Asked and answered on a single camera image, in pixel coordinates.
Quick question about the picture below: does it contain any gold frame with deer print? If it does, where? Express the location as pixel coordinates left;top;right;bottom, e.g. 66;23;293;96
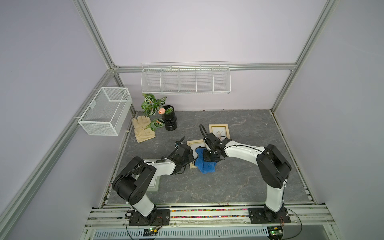
187;140;207;169

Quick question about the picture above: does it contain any gold frame with plant print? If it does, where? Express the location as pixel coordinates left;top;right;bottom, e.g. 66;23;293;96
209;125;231;141

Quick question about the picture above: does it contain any blue microfiber cloth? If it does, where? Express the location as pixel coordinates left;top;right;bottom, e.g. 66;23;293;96
194;147;217;174

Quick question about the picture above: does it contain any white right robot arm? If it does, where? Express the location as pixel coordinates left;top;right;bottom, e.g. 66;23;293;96
203;133;292;215

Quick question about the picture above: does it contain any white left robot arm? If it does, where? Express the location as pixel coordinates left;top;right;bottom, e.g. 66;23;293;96
112;142;194;219

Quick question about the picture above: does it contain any glossy black vase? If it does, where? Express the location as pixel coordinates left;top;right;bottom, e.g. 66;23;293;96
162;105;177;131

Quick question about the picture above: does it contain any cream work glove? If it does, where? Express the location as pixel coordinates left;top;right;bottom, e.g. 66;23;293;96
132;116;156;143

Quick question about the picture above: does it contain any green artificial plant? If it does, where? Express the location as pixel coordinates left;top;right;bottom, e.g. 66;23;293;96
141;93;175;131

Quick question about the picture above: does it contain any green picture frame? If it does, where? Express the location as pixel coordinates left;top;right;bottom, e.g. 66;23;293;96
145;160;160;192

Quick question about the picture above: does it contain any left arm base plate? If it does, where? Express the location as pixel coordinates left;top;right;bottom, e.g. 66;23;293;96
128;208;171;226

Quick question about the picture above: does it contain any aluminium rail base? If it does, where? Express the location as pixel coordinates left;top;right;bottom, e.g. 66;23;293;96
80;202;343;240

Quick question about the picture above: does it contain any white wire wall shelf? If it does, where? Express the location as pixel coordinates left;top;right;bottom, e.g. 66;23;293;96
141;62;232;94

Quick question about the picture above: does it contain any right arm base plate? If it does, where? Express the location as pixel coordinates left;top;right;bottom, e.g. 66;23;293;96
248;207;291;224

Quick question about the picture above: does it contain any white wire basket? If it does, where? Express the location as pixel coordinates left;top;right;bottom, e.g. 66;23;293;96
78;87;132;136

